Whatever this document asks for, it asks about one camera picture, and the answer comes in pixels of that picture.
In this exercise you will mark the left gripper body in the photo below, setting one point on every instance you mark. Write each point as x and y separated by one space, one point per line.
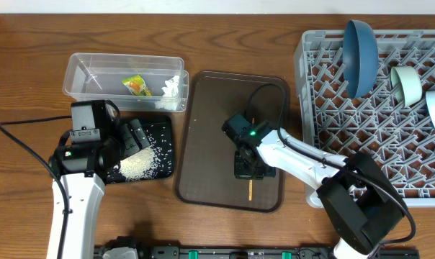
124 144

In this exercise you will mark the wooden chopstick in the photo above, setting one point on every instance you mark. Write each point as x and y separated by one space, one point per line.
250 184

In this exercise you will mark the pile of rice grains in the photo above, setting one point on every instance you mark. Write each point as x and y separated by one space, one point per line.
154 162

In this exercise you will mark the yellow green snack wrapper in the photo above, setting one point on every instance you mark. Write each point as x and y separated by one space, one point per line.
137 86

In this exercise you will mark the white tissue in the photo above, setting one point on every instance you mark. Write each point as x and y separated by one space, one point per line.
170 99

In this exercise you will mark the dark blue plate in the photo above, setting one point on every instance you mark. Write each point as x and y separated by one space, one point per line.
360 56

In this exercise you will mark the mint green bowl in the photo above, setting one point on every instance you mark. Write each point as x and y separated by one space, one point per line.
408 86

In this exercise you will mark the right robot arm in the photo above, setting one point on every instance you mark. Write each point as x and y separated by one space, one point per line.
361 203

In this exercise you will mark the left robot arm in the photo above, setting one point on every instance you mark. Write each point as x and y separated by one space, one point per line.
76 200

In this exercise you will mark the grey dishwasher rack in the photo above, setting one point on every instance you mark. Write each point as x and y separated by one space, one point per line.
401 139

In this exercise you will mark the black plastic tray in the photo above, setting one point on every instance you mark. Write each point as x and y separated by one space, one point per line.
84 156

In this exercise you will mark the brown plastic serving tray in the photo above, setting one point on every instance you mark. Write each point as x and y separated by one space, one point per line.
205 175

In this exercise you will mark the clear plastic bin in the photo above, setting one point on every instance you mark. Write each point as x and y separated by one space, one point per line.
92 76

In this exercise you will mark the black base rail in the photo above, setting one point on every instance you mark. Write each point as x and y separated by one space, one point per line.
129 247

